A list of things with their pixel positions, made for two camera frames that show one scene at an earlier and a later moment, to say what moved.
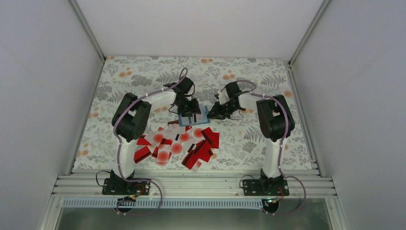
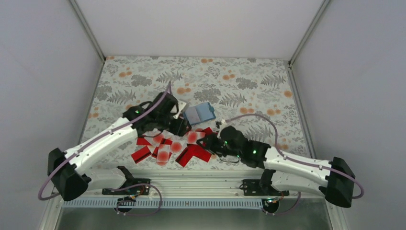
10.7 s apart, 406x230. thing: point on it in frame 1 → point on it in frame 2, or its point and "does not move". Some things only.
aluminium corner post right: (321, 10) does not move
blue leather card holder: (200, 119) does not move
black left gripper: (194, 109) → (178, 129)
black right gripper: (217, 114) → (210, 143)
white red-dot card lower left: (163, 155) does not move
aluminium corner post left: (77, 8) does not move
